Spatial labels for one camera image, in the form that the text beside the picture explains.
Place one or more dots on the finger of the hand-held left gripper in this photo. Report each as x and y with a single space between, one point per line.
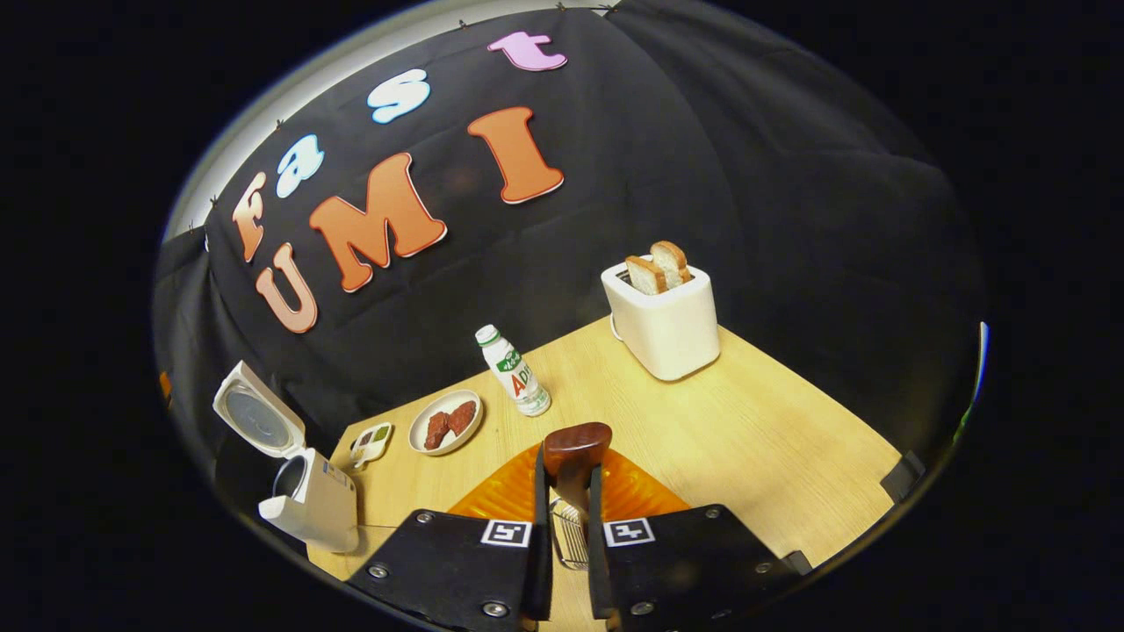
165 386

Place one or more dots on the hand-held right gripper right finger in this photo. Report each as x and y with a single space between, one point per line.
599 562

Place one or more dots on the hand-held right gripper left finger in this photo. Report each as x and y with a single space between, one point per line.
542 562

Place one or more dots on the brown wooden spoon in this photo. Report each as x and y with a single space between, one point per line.
575 448

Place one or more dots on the red meat piece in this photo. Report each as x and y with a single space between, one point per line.
436 432
462 418

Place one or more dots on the white round plate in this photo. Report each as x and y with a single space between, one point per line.
439 404

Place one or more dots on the white drink bottle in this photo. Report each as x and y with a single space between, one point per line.
514 373

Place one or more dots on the white compartment seasoning dish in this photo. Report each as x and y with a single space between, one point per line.
371 445

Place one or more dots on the white toaster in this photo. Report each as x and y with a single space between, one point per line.
667 333

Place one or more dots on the black backdrop cloth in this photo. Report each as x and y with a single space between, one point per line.
790 219

